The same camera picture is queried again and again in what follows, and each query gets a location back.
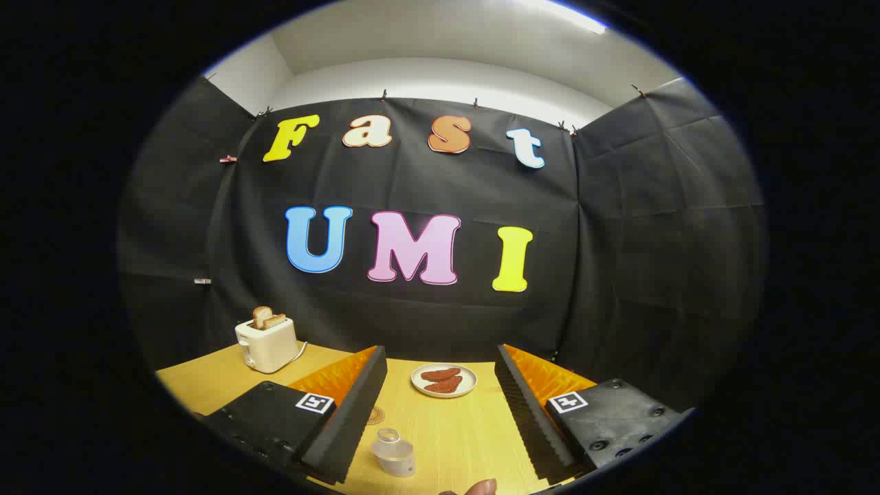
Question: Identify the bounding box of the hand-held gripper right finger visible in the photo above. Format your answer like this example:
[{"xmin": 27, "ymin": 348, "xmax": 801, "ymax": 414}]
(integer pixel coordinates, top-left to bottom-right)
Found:
[{"xmin": 495, "ymin": 344, "xmax": 695, "ymax": 485}]

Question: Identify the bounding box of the clear juice bottle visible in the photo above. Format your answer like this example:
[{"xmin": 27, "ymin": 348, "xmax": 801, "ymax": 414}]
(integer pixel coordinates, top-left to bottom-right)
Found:
[{"xmin": 371, "ymin": 428, "xmax": 417, "ymax": 478}]

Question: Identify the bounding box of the cream toaster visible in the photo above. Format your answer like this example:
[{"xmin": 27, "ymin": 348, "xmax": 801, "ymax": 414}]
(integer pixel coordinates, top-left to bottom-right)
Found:
[{"xmin": 234, "ymin": 316, "xmax": 301, "ymax": 375}]

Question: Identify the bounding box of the wooden table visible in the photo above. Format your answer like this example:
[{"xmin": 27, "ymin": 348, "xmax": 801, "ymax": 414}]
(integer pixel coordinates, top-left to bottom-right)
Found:
[{"xmin": 155, "ymin": 342, "xmax": 599, "ymax": 495}]

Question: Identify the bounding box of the white round plate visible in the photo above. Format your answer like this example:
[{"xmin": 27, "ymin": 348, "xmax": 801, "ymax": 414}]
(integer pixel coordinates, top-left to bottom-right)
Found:
[{"xmin": 410, "ymin": 363, "xmax": 479, "ymax": 399}]

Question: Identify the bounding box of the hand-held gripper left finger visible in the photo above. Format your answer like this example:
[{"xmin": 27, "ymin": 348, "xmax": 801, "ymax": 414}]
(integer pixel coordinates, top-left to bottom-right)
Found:
[{"xmin": 196, "ymin": 345, "xmax": 388, "ymax": 485}]

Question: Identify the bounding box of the black backdrop cloth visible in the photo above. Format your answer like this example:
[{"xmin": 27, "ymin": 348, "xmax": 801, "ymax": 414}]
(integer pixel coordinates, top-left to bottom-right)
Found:
[{"xmin": 118, "ymin": 76, "xmax": 767, "ymax": 413}]

